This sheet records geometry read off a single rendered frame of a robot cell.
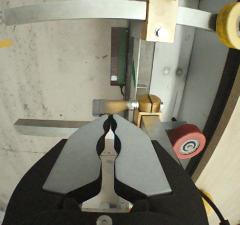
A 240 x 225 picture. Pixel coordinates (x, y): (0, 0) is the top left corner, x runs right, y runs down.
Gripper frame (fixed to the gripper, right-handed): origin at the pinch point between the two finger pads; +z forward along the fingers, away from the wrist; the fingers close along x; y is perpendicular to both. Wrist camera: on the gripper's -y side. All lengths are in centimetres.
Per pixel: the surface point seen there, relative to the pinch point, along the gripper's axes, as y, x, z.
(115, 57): -0.5, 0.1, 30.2
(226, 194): 45, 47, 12
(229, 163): 23.0, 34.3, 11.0
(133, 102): 6.1, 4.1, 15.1
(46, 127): 12.8, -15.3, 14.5
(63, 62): 14, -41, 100
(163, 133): 8.3, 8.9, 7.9
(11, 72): 21, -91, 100
